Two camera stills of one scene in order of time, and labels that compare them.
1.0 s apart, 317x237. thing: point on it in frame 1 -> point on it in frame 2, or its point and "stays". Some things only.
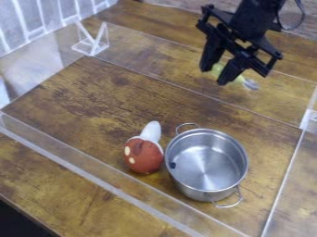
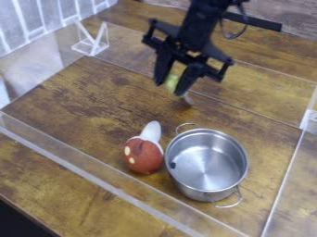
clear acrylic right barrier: (292, 218) stays
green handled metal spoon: (250, 82) -> (175, 77)
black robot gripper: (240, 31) -> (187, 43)
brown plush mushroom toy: (144, 151) stays
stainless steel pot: (207, 162) stays
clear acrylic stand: (92, 44) stays
